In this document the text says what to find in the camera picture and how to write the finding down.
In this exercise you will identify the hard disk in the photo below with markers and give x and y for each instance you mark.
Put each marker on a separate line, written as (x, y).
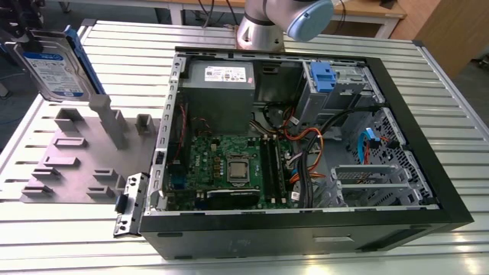
(49, 71)

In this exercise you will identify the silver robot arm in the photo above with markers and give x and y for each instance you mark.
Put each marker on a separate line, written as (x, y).
(260, 31)

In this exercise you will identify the metal disk bay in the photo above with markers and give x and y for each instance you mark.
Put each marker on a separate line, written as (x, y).
(366, 186)

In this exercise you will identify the grey parts rack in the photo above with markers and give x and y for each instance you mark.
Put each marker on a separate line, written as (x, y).
(94, 160)

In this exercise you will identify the grey power supply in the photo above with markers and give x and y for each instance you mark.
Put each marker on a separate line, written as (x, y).
(217, 109)

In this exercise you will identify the green motherboard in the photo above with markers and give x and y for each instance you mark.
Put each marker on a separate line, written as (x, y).
(206, 149)

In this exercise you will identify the silver CPU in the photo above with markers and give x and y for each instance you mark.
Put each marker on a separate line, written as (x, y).
(238, 169)

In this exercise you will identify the CPU socket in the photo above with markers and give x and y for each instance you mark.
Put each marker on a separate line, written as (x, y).
(238, 180)

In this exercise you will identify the black graphics card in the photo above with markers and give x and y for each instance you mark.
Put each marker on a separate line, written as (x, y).
(233, 197)

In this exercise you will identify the blue drive latch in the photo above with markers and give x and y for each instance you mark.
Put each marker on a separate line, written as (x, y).
(322, 77)

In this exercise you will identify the black RAM stick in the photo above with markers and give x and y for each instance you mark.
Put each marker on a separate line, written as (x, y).
(280, 172)
(269, 172)

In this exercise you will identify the metal drive cage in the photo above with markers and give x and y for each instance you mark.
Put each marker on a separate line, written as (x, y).
(317, 103)

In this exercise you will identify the black PC case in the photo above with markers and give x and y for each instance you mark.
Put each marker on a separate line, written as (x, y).
(305, 232)

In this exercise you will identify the wooden cabinet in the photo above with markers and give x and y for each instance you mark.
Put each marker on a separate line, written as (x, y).
(458, 28)

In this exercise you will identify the metal expansion slot bracket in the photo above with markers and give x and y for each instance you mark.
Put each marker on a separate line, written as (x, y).
(133, 200)

